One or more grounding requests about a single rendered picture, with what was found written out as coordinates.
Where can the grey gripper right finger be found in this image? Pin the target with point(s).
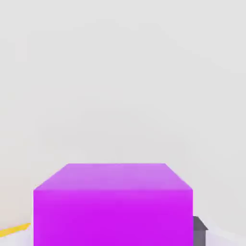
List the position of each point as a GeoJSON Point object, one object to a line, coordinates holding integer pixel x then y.
{"type": "Point", "coordinates": [199, 230]}

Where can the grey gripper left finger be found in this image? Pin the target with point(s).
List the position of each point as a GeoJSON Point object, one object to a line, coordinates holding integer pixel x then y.
{"type": "Point", "coordinates": [21, 240]}

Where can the small yellow cube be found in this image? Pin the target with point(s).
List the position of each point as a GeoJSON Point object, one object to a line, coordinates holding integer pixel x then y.
{"type": "Point", "coordinates": [13, 230]}

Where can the small purple cube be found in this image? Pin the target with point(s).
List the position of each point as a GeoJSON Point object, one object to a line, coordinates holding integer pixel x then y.
{"type": "Point", "coordinates": [113, 211]}

